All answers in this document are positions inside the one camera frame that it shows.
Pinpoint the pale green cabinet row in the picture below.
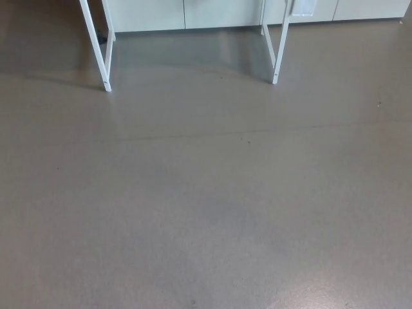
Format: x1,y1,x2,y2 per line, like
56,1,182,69
100,0,404,33

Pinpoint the white metal desk leg frame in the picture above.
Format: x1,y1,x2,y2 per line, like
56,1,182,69
79,0,117,93
261,0,292,85

